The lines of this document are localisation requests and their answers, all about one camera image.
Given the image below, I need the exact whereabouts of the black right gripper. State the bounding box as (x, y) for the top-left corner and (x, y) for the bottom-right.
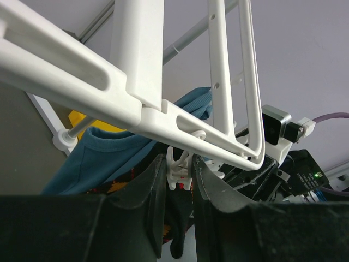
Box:
(218, 156), (289, 202)

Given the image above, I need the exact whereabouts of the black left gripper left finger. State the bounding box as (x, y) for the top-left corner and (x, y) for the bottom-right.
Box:
(1, 154), (166, 261)

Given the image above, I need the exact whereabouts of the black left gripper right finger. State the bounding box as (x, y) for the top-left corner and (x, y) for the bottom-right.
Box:
(191, 155), (348, 261)

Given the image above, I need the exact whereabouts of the argyle sock red yellow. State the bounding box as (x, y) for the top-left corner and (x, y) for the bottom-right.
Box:
(87, 166), (196, 259)

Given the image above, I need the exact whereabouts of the white square clip hanger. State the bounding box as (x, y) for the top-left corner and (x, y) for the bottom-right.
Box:
(0, 0), (267, 192)

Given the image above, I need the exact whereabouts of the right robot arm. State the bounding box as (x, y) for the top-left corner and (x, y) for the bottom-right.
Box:
(220, 149), (348, 202)

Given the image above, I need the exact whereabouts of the teal blue sock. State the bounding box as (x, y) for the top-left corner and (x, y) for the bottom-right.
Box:
(40, 86), (214, 195)

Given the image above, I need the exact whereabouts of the yellow plastic bin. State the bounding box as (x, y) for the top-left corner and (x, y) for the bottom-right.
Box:
(63, 110), (125, 142)

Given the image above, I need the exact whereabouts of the white metal drying rack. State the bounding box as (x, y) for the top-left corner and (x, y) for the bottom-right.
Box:
(26, 0), (240, 158)

